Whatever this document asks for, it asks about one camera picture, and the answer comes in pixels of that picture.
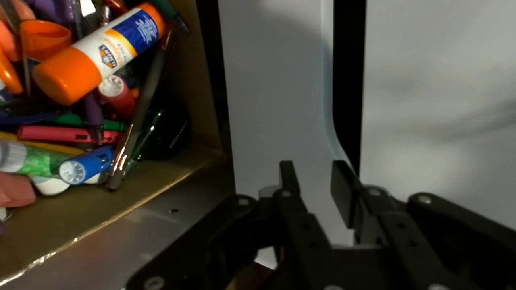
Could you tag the white drawer holding markers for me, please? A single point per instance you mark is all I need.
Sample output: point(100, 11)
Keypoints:
point(134, 214)

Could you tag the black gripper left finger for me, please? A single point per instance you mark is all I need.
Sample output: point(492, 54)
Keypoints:
point(290, 214)

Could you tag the green white tube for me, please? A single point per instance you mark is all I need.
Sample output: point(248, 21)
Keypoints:
point(29, 162)

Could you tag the purple marker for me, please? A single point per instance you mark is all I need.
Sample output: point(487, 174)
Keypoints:
point(94, 112)

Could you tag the orange marker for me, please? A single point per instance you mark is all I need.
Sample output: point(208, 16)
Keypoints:
point(8, 64)

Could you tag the red white small marker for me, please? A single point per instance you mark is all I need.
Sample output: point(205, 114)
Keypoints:
point(115, 93)

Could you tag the white drawer with curved cutout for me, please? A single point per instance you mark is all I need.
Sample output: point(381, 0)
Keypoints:
point(268, 80)

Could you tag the pink eraser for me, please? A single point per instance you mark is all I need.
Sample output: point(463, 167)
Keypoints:
point(16, 190)

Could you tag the green marker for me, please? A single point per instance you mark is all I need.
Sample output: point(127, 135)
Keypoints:
point(106, 124)

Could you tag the black marker pen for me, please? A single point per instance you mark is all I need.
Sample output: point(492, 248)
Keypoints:
point(126, 154)

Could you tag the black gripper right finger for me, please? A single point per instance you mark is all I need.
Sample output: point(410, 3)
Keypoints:
point(387, 230)

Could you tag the blue capped marker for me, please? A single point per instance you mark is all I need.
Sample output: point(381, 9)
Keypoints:
point(86, 167)

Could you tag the pink marker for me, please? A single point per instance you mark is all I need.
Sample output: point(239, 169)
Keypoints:
point(58, 133)

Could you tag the orange marker cap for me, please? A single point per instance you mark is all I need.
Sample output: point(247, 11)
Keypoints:
point(45, 38)

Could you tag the orange capped glue stick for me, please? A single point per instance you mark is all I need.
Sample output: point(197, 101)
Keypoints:
point(106, 48)

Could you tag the yellow pencil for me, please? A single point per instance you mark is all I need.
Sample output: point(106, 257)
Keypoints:
point(48, 145)

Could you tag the white shallow plain drawer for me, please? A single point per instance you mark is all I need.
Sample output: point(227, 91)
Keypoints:
point(440, 106)

